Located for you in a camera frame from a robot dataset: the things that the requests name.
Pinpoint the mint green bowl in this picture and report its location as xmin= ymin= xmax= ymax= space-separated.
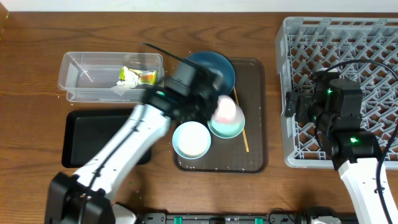
xmin=207 ymin=111 xmax=245 ymax=139

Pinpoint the yellow snack wrapper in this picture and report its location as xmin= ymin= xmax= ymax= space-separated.
xmin=119 ymin=67 xmax=159 ymax=85

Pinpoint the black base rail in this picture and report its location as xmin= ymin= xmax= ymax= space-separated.
xmin=137 ymin=213 xmax=294 ymax=224

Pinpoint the white tissue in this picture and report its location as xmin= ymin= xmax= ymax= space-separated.
xmin=111 ymin=80 xmax=139 ymax=95

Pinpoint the grey dishwasher rack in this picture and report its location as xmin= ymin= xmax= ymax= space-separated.
xmin=275 ymin=17 xmax=397 ymax=169

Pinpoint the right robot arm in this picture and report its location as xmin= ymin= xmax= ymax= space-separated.
xmin=284 ymin=69 xmax=397 ymax=223

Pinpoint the dark blue plate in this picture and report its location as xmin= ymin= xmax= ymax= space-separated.
xmin=187 ymin=51 xmax=236 ymax=95

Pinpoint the clear plastic bin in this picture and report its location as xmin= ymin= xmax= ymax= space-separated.
xmin=58 ymin=52 xmax=164 ymax=103

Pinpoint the pink and white cup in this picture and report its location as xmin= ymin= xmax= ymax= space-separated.
xmin=212 ymin=95 xmax=244 ymax=124

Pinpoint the light blue rice bowl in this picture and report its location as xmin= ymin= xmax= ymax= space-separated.
xmin=172 ymin=121 xmax=211 ymax=160

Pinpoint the brown serving tray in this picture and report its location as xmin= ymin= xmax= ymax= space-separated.
xmin=174 ymin=58 xmax=268 ymax=174

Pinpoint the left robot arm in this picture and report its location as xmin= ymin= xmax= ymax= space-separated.
xmin=44 ymin=58 xmax=226 ymax=224

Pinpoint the wooden chopstick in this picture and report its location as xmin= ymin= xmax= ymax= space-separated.
xmin=233 ymin=86 xmax=250 ymax=153

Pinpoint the black waste tray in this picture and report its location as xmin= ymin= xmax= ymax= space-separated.
xmin=61 ymin=108 xmax=152 ymax=169

